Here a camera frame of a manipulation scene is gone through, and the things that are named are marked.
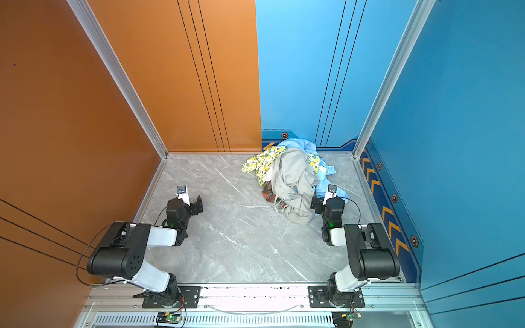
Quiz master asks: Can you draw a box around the right aluminium corner post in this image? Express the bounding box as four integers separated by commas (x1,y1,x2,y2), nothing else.
352,0,436,160

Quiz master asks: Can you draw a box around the green circuit board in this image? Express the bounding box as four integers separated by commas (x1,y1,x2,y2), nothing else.
155,312,183,327

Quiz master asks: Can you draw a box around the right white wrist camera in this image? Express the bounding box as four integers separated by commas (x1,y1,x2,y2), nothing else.
323,184,338,205

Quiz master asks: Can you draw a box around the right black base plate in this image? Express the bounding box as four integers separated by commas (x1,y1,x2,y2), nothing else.
308,285,366,309

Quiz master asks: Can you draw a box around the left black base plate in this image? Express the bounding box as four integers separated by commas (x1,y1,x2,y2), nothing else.
142,286,202,310

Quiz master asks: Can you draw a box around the grey cloth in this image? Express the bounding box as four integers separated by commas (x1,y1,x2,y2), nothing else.
271,148,319,226

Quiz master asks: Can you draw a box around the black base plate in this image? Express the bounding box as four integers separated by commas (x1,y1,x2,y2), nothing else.
308,285,366,309
142,286,202,310

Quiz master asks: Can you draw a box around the light blue cloth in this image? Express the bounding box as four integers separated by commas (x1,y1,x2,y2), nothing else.
278,138,350,206

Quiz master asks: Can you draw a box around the yellow lemon print cloth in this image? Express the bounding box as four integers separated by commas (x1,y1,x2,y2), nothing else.
241,146,321,186

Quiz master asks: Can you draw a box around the aluminium mounting rail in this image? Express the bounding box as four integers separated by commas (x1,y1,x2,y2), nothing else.
81,282,426,312

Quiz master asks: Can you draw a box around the left aluminium corner post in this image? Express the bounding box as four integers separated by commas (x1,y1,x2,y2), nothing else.
67,0,169,161

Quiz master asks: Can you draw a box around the red plaid cloth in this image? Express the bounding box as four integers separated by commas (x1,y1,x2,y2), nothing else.
262,181,287,212

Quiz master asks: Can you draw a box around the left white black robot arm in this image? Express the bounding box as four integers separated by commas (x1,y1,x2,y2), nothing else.
86,192,204,310

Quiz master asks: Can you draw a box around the aluminium corner post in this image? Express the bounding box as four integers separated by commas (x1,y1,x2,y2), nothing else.
352,0,436,160
67,0,169,161

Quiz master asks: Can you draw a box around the small board with wires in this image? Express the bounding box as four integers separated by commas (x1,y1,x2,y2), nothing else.
332,310,362,328

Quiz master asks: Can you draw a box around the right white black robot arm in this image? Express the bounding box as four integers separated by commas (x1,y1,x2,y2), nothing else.
308,196,401,308

